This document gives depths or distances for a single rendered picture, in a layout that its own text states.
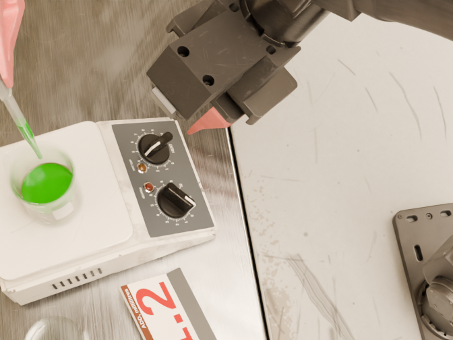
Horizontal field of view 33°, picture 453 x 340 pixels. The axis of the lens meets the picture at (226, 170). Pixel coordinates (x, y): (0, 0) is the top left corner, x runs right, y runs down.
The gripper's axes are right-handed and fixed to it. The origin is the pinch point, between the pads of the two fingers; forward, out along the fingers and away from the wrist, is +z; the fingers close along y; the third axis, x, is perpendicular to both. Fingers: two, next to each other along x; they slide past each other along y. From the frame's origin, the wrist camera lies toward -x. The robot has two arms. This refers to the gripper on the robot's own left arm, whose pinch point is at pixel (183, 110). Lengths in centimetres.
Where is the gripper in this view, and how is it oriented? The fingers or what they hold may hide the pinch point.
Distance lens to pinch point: 66.8
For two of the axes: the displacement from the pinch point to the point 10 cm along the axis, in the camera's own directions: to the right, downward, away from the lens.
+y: 6.5, 7.6, 0.0
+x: 5.6, -4.8, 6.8
